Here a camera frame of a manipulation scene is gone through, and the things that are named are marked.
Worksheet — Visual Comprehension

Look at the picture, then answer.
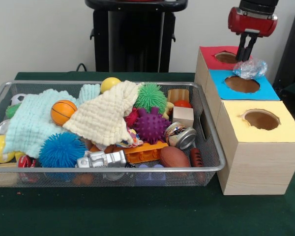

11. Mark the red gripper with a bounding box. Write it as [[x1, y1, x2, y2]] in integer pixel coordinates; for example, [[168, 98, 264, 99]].
[[227, 6, 278, 62]]

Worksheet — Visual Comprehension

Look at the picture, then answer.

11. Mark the clear plastic bottle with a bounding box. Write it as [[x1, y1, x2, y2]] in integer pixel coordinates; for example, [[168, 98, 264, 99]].
[[233, 59, 268, 80]]

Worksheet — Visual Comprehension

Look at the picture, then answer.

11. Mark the cream muslin cloth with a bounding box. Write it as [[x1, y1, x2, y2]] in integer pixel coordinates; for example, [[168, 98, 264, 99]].
[[62, 80, 141, 146]]

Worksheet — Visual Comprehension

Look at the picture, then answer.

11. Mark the light blue muslin cloth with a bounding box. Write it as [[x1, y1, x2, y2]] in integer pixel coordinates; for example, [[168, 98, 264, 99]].
[[2, 83, 101, 158]]

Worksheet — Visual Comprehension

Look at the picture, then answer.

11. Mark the wooden box with three holes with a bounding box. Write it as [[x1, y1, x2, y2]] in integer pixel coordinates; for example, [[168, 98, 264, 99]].
[[194, 45, 295, 196]]

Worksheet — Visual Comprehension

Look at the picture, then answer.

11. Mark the silver mesh bin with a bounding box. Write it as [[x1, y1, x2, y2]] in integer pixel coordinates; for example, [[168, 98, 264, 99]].
[[0, 80, 226, 188]]

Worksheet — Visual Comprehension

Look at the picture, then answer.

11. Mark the plain wooden cube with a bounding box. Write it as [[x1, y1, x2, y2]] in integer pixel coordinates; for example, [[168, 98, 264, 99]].
[[172, 106, 195, 128]]

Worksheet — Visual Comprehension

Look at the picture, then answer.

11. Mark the crushed drink can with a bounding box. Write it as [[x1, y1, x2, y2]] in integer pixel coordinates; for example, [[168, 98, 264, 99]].
[[164, 121, 197, 150]]

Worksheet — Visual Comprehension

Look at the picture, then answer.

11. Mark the purple spiky ball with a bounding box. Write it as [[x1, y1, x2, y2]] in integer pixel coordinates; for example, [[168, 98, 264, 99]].
[[133, 107, 172, 145]]

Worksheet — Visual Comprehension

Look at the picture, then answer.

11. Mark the brown toy football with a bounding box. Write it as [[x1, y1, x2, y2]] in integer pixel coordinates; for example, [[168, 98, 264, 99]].
[[160, 146, 192, 168]]

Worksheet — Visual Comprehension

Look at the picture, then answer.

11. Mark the silver toy robot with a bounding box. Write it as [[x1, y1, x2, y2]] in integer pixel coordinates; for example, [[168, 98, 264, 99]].
[[75, 149, 128, 169]]

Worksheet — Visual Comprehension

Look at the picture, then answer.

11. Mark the orange toy basketball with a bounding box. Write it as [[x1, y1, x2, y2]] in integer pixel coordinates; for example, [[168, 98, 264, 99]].
[[50, 99, 78, 126]]

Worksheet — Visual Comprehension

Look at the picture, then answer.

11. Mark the dark green table cloth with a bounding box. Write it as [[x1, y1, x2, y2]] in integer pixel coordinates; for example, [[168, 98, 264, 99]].
[[0, 71, 295, 236]]

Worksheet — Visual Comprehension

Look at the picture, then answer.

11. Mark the large green stringy ball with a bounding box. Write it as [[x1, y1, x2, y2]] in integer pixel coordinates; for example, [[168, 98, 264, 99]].
[[134, 82, 168, 114]]

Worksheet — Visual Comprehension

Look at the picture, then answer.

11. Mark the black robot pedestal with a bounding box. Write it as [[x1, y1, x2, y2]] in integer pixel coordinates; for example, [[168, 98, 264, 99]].
[[85, 0, 189, 72]]

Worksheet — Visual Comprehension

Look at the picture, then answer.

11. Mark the blue stringy koosh ball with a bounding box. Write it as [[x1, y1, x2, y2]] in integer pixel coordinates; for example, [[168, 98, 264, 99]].
[[38, 132, 87, 168]]

